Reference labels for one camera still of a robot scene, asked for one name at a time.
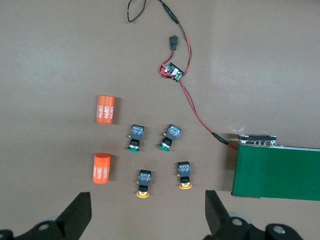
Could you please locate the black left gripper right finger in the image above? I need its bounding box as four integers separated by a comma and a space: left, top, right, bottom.
204, 190, 305, 240

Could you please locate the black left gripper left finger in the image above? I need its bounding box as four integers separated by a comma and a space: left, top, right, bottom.
0, 191, 92, 240

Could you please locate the black switch with red wire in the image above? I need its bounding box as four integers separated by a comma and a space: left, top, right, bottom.
159, 35, 179, 79

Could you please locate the orange 4680 cylinder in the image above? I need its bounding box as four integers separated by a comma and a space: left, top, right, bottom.
91, 152, 111, 185
95, 94, 116, 125

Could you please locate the yellow push button switch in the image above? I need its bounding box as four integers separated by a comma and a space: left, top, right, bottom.
176, 161, 193, 190
135, 169, 153, 199

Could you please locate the small black circuit board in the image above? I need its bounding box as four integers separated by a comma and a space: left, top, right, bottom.
163, 62, 185, 83

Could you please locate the red black power cable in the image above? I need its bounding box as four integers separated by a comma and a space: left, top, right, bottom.
126, 0, 193, 76

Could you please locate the green push button switch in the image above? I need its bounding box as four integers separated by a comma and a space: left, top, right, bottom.
126, 124, 146, 153
158, 124, 183, 153

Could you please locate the green conveyor belt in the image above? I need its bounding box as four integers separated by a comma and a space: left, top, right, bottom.
230, 134, 320, 202

